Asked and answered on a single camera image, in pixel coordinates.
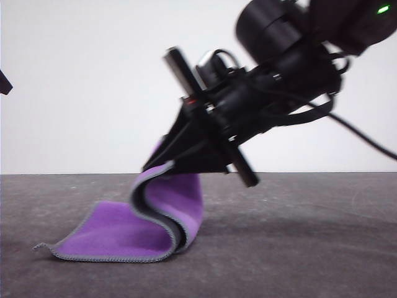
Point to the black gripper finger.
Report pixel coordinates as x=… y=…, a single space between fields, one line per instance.
x=186 y=133
x=207 y=158

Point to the purple towel with grey hem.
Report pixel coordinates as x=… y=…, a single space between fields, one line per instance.
x=118 y=226

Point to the grey table cloth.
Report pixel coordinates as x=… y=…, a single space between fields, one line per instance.
x=310 y=248

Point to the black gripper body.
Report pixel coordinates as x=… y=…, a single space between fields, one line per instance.
x=245 y=105
x=4 y=82

